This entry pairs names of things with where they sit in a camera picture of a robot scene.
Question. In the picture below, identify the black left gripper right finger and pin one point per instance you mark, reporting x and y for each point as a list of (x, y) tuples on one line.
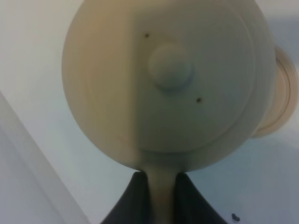
[(190, 207)]

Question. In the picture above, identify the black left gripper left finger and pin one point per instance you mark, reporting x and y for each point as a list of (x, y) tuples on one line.
[(134, 206)]

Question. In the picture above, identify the beige ceramic teapot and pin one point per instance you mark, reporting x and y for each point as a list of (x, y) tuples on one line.
[(166, 86)]

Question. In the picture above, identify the beige saucer under right cup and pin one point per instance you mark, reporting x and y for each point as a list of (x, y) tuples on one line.
[(285, 99)]

